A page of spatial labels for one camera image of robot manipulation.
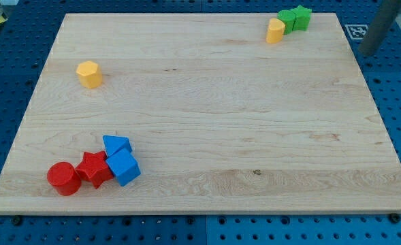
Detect yellow hexagon block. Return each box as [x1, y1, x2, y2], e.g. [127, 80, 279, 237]
[76, 61, 103, 88]

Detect yellow heart block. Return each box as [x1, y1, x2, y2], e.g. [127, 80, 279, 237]
[266, 18, 286, 44]

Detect light wooden board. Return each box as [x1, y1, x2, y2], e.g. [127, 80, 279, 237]
[0, 13, 401, 216]

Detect blue cube block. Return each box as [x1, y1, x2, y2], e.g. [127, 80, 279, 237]
[106, 148, 141, 186]

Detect blue triangle block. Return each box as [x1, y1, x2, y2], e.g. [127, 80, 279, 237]
[102, 135, 133, 157]

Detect red star block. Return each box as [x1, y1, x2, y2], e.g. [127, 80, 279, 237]
[76, 151, 114, 189]

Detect green cylinder block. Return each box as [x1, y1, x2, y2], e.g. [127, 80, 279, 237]
[277, 10, 296, 35]

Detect red cylinder block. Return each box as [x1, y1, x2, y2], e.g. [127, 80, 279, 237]
[46, 162, 82, 196]

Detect green star block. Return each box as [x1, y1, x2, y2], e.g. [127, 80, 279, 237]
[291, 5, 312, 31]

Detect white fiducial marker tag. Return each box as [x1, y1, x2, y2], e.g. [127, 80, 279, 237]
[345, 24, 368, 40]

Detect black bolt left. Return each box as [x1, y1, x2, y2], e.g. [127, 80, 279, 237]
[10, 216, 22, 226]

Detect black bolt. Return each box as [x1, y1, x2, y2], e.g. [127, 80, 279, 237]
[10, 216, 22, 226]
[388, 213, 401, 224]

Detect black bolt right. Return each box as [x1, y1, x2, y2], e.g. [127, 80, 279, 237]
[388, 213, 401, 224]

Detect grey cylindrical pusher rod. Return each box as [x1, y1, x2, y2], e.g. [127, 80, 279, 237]
[358, 0, 401, 56]

